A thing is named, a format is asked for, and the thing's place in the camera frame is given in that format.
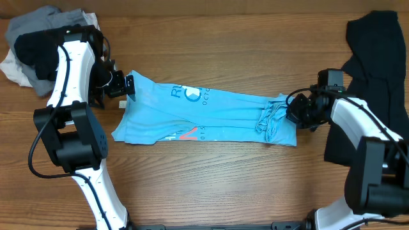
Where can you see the light blue t-shirt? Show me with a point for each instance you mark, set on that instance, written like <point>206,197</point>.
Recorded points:
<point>173,112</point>

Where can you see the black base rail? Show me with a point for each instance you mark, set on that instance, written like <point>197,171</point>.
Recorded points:
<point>217,226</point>

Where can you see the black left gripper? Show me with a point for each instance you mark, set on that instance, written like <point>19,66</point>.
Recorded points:
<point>119,89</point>

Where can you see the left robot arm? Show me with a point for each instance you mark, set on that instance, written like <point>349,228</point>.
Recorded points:
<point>70,132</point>

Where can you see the white folded garment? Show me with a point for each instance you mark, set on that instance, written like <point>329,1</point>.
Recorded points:
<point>13,69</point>

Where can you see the grey folded garment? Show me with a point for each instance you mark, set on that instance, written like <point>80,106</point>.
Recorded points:
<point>46,17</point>

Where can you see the black garment at right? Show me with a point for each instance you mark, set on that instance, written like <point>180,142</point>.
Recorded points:
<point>378,67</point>

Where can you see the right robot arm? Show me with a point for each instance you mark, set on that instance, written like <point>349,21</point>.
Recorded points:
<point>376,187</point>

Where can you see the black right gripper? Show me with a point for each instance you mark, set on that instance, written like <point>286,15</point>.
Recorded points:
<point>294,109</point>

